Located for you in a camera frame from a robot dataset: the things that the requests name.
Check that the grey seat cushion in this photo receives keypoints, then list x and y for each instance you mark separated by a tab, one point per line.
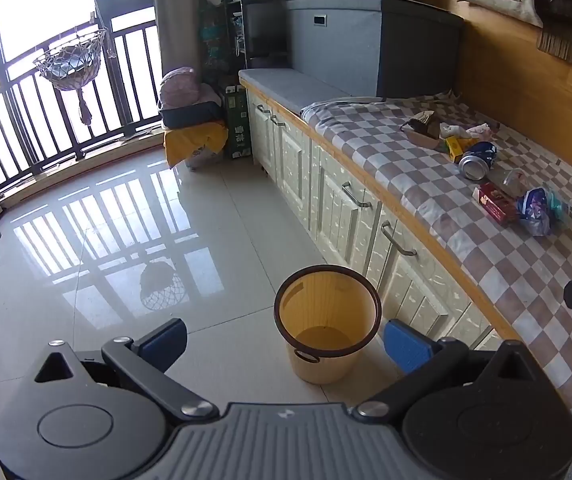
286	87

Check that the yellow cloth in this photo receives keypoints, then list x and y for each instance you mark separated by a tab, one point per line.
191	140

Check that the hanging net basket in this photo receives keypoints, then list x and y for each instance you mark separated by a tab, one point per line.
71	62

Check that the checkered blanket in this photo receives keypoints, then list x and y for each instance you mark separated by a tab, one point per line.
466	200

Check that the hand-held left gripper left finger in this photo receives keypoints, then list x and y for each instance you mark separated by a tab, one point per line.
162	345

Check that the red packet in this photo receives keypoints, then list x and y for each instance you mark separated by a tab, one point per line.
496	204

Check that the white cabinet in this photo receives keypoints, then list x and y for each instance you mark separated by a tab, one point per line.
326	200

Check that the blue snack wrapper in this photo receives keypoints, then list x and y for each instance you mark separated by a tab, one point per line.
533	212

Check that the green carton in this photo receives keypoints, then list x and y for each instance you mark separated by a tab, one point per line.
237	125

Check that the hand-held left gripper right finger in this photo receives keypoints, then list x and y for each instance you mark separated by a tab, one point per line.
408	347

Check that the black shelf rack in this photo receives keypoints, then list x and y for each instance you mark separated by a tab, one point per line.
213	40

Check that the clear plastic wrapper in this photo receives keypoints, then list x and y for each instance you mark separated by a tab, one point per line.
515	182

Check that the dark flat case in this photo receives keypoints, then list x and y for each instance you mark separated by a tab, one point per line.
191	115

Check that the white sack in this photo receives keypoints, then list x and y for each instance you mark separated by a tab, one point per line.
201	157

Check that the yellow bin with brown rim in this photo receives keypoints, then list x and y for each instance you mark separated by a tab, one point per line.
326	340

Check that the grey storage box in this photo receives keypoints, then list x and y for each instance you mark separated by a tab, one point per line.
371	45

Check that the pink cloth bundle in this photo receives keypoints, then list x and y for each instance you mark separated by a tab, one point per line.
181	87

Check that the beige curtain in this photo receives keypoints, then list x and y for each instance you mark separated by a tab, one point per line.
171	15

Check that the white tissue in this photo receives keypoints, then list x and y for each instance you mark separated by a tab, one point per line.
452	130

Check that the blue drink can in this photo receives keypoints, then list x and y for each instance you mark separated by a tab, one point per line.
478	160

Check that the black balcony railing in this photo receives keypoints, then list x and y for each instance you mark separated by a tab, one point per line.
41	125

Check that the black drawer unit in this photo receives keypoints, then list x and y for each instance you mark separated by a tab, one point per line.
266	25

